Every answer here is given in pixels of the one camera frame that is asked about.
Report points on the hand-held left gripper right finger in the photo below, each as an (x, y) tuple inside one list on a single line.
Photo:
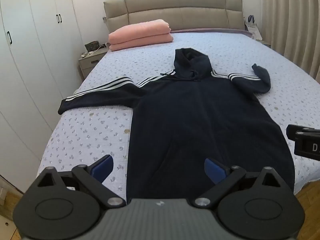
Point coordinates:
[(213, 170)]

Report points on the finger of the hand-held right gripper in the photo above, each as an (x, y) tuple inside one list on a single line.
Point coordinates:
[(303, 133)]

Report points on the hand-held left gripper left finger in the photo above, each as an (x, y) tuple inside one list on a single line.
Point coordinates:
[(103, 168)]

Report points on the dark navy striped hoodie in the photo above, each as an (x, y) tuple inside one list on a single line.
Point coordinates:
[(190, 120)]

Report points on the grey nightstand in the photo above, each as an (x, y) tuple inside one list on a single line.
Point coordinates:
[(90, 62)]

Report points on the cream curtain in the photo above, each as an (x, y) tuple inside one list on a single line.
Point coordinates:
[(292, 22)]

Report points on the bed with floral sheet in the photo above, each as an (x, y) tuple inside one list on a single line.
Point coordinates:
[(232, 47)]

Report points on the white shopping bag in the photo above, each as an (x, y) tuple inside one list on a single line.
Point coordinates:
[(253, 28)]

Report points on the patterned brown pouch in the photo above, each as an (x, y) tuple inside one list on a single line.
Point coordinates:
[(92, 46)]

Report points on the white wardrobe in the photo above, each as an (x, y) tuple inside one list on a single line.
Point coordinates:
[(32, 60)]

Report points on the folded pink blanket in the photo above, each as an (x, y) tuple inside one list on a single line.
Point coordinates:
[(140, 35)]

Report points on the beige padded headboard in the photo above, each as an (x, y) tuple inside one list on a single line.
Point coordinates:
[(190, 10)]

